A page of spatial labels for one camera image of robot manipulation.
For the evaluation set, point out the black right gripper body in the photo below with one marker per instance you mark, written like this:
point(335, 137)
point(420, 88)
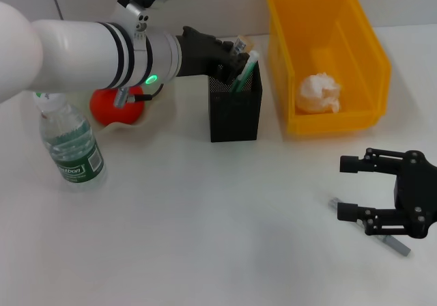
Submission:
point(416, 196)

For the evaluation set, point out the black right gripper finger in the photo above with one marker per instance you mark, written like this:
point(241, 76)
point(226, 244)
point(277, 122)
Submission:
point(379, 222)
point(375, 162)

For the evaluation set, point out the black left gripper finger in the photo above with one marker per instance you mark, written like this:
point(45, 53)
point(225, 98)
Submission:
point(235, 68)
point(228, 48)

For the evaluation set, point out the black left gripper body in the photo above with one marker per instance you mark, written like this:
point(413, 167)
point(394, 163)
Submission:
point(198, 56)

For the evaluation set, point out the light green pen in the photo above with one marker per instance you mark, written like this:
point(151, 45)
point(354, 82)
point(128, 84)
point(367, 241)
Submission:
point(247, 70)

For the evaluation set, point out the beige eraser with barcode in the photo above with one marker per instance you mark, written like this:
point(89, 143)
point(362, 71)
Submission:
point(244, 43)

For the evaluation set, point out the grey marker pen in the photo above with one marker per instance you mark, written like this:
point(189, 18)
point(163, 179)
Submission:
point(399, 246)

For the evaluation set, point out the white paper ball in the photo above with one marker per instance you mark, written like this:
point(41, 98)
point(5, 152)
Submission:
point(317, 92)

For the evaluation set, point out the red-orange fruit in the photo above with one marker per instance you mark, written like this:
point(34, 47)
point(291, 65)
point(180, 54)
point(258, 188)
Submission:
point(109, 111)

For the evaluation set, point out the clear water bottle green label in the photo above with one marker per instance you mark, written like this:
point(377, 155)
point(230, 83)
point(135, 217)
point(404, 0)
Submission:
point(71, 149)

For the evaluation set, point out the white and silver left robot arm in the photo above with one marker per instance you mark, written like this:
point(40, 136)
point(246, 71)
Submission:
point(85, 56)

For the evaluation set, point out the black mesh pen holder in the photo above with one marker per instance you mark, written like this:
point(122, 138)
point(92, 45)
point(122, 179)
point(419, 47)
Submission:
point(235, 121)

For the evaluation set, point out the translucent green wavy fruit bowl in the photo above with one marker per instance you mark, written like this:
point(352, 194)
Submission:
point(160, 108)

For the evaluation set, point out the silver connector plug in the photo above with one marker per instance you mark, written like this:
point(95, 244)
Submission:
point(120, 97)

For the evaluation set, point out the yellow plastic storage bin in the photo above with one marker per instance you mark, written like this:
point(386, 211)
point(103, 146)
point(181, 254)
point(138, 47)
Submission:
point(324, 29)

